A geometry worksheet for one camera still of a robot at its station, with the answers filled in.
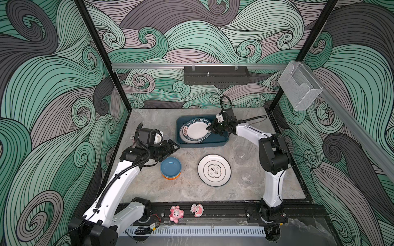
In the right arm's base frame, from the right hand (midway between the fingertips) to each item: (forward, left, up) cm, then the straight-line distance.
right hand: (206, 127), depth 95 cm
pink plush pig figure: (-46, +16, -7) cm, 50 cm away
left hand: (-21, +17, +10) cm, 29 cm away
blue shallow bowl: (-25, +21, -5) cm, 33 cm away
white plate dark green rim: (0, +8, -3) cm, 8 cm away
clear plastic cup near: (-28, -22, -8) cm, 37 cm away
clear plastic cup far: (-14, -22, -10) cm, 28 cm away
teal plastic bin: (-6, -5, -6) cm, 10 cm away
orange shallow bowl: (-30, +20, -7) cm, 37 cm away
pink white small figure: (-45, +6, -7) cm, 46 cm away
